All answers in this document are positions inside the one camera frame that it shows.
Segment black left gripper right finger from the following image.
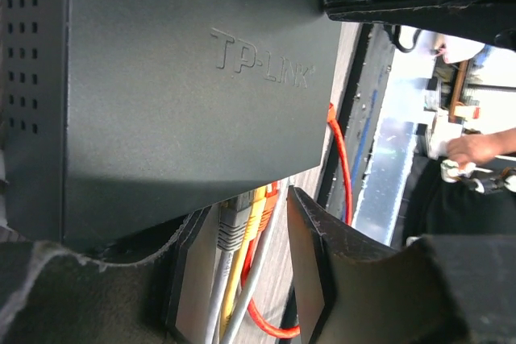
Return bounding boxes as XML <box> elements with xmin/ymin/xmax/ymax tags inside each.
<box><xmin>287</xmin><ymin>187</ymin><xmax>515</xmax><ymax>343</ymax></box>

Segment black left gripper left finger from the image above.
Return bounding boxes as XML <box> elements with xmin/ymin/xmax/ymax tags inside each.
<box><xmin>1</xmin><ymin>208</ymin><xmax>212</xmax><ymax>343</ymax></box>

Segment red ethernet cable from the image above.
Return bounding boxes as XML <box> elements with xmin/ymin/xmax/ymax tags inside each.
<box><xmin>239</xmin><ymin>102</ymin><xmax>354</xmax><ymax>340</ymax></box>

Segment operator hand in background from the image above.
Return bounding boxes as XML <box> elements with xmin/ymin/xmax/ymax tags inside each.
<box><xmin>446</xmin><ymin>128</ymin><xmax>515</xmax><ymax>167</ymax></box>

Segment aluminium front rail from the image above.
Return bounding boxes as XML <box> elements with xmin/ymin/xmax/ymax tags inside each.
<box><xmin>352</xmin><ymin>118</ymin><xmax>418</xmax><ymax>246</ymax></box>

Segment grey ethernet cable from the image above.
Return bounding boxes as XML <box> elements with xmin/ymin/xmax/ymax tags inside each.
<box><xmin>203</xmin><ymin>190</ymin><xmax>289</xmax><ymax>344</ymax></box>

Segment black network switch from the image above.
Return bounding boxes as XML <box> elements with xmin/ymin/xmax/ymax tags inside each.
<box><xmin>1</xmin><ymin>0</ymin><xmax>340</xmax><ymax>250</ymax></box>

